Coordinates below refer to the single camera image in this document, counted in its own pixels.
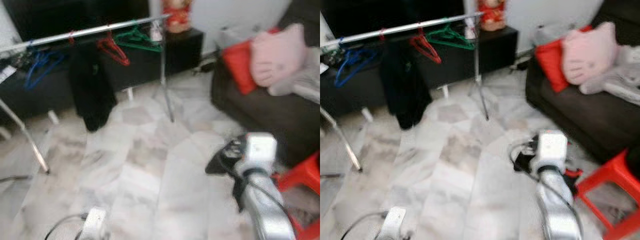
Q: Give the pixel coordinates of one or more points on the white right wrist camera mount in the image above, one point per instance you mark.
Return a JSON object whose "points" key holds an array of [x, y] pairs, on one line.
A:
{"points": [[260, 150], [550, 147]]}

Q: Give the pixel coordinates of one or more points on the blue plastic hanger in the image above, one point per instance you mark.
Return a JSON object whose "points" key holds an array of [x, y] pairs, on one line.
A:
{"points": [[41, 60], [352, 57]]}

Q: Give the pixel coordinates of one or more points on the black TV console cabinet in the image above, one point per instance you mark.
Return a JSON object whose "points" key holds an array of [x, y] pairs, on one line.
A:
{"points": [[150, 75], [495, 55]]}

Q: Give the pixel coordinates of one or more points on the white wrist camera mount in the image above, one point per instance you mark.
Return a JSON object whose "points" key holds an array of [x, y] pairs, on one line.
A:
{"points": [[550, 147], [260, 150], [392, 222], [95, 225]]}

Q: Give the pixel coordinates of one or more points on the white tissue pack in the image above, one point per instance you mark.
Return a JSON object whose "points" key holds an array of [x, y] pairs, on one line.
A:
{"points": [[469, 31], [156, 34]]}

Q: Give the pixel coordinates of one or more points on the red cushion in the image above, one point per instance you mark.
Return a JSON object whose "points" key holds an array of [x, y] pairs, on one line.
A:
{"points": [[550, 62], [237, 65]]}

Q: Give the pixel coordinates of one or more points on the red plastic stool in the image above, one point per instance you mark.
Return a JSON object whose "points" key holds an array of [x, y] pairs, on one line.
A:
{"points": [[300, 175], [607, 172]]}

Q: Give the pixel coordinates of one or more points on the pink cat face cushion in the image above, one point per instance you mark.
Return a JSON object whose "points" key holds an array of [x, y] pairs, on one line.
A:
{"points": [[587, 55], [277, 57]]}

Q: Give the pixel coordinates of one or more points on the long black garment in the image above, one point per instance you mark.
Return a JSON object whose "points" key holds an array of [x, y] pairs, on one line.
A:
{"points": [[92, 95], [405, 90]]}

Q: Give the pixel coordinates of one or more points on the white papers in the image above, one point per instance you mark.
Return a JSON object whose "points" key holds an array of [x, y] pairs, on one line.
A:
{"points": [[6, 74]]}

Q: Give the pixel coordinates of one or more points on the green plastic hanger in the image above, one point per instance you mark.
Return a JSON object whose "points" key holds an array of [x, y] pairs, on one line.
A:
{"points": [[135, 36], [450, 34]]}

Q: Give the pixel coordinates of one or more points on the white lace covered side table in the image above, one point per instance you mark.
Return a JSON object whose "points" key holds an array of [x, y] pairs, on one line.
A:
{"points": [[232, 37], [545, 34]]}

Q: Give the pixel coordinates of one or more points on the dark grey fabric sofa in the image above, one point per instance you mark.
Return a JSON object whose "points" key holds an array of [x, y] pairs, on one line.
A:
{"points": [[270, 120], [590, 120]]}

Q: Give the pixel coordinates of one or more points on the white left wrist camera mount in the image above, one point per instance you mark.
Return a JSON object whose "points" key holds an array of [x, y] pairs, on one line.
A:
{"points": [[95, 225], [392, 222]]}

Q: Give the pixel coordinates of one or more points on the silver metal clothes rack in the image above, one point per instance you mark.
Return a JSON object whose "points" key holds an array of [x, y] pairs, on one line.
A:
{"points": [[400, 30], [90, 32]]}

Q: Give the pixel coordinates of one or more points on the black flat television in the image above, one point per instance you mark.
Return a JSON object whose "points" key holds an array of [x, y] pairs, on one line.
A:
{"points": [[75, 15], [390, 15]]}

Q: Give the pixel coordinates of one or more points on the red plastic hanger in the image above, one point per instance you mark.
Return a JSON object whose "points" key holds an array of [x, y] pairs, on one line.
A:
{"points": [[382, 34], [71, 37], [425, 47], [112, 47]]}

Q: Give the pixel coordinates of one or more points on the red robed figurine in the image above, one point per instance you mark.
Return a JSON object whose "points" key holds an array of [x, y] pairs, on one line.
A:
{"points": [[177, 17], [491, 15]]}

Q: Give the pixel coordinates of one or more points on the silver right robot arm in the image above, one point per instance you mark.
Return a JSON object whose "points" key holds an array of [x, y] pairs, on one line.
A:
{"points": [[265, 210], [555, 210]]}

